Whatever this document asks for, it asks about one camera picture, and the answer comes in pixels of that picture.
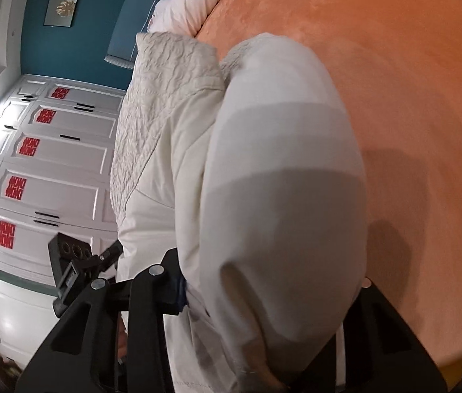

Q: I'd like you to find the white panelled wardrobe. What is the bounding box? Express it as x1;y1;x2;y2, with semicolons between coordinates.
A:
0;75;123;365

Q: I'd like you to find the orange plush bedspread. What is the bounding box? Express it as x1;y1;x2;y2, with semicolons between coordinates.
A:
198;0;462;387

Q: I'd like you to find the blue upholstered headboard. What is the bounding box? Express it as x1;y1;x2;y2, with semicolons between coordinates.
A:
105;0;161;69

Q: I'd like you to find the white puffer jacket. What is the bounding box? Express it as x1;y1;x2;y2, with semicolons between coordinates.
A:
110;33;367;392

